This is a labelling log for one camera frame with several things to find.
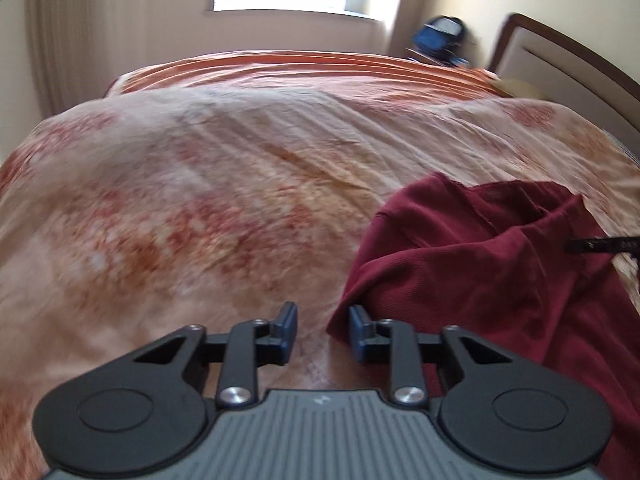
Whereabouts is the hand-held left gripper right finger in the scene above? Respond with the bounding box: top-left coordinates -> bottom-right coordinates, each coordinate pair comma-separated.
349,305 -> 513,405

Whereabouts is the dark red shirt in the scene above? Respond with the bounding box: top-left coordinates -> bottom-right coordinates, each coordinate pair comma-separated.
326,171 -> 640,480

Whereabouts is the orange striped bed sheet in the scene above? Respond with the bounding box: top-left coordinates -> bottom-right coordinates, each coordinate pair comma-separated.
104,50 -> 511,98

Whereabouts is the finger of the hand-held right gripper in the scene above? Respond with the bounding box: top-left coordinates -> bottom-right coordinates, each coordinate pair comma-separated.
565,235 -> 640,256

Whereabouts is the floral beige quilt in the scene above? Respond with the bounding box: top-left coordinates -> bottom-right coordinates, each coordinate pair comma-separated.
0,80 -> 640,480

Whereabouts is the wooden headboard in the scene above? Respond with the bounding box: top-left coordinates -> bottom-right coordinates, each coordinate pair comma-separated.
487,12 -> 640,166

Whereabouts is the beige pillow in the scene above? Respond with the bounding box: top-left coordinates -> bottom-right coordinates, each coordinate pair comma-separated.
492,76 -> 553,101

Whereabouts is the blue backpack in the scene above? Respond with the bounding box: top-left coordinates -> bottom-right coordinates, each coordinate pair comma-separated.
411,16 -> 467,65

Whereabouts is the beige curtain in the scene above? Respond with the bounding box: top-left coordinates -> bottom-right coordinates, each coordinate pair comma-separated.
25,0 -> 108,116

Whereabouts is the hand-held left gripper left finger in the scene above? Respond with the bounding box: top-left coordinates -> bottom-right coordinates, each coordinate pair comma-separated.
133,301 -> 299,407

